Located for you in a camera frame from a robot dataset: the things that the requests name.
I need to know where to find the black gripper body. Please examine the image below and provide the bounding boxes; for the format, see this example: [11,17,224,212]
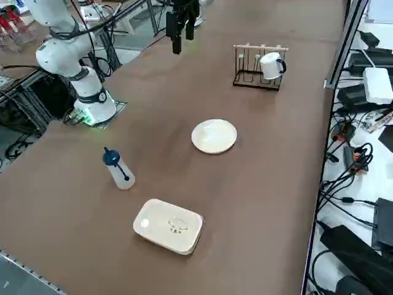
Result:
[170,0,200,16]

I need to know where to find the transparent blue-capped sauce bottle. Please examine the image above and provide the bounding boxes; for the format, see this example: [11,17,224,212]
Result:
[102,146,136,191]

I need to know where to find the round white plate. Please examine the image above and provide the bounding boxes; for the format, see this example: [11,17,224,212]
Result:
[191,119,239,155]

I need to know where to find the white rectangular box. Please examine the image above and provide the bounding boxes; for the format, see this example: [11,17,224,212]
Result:
[363,66,393,106]

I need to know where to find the black red electronic device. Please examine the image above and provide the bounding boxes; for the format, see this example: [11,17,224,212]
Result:
[343,144,374,175]

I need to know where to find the black box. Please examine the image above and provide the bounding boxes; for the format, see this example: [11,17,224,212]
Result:
[371,197,393,253]

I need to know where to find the black wire cup rack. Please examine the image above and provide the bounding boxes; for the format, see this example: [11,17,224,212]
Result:
[232,44,290,91]

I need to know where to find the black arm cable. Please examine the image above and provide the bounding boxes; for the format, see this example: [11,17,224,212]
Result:
[47,0,173,39]

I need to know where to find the white mug black handle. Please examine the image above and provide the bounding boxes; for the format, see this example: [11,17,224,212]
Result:
[259,52,288,81]

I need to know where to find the aluminium profile post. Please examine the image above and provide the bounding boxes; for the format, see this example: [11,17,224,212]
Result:
[324,0,369,90]

